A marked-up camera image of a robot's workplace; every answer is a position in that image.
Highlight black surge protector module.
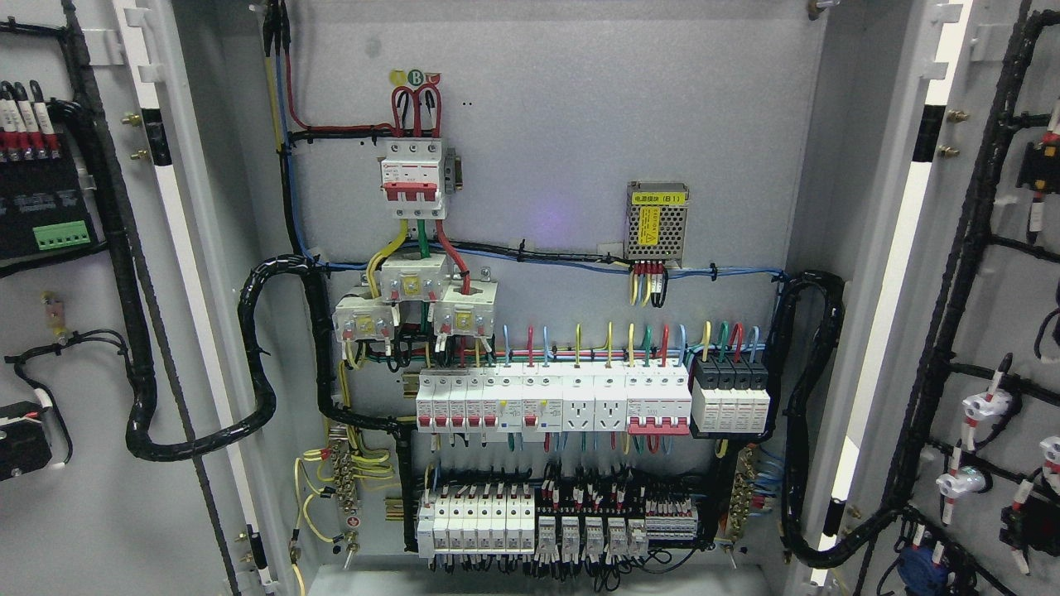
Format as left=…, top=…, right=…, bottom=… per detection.
left=691, top=358, right=775, bottom=444

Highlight grey cabinet door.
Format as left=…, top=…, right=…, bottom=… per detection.
left=824, top=1, right=1058, bottom=595
left=0, top=0, right=282, bottom=596

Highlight black cable conduit right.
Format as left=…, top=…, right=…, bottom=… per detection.
left=766, top=270, right=903, bottom=569

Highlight black digital power meter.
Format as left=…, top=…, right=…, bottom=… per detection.
left=1, top=133, right=96, bottom=260

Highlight black cable conduit left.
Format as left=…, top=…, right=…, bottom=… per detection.
left=50, top=99, right=416, bottom=463

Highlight perforated metal power supply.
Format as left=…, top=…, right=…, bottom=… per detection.
left=624, top=181, right=690, bottom=264

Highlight white socket breaker row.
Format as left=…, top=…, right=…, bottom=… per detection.
left=414, top=362, right=691, bottom=442

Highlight white rotary selector switch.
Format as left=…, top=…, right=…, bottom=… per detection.
left=1, top=402, right=52, bottom=483

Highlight white current transformers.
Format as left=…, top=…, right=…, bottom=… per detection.
left=332, top=252, right=499, bottom=341

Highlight black cable conduit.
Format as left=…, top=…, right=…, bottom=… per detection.
left=50, top=99, right=416, bottom=463
left=766, top=270, right=903, bottom=569

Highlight red white main breaker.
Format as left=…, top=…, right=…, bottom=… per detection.
left=379, top=138, right=453, bottom=220

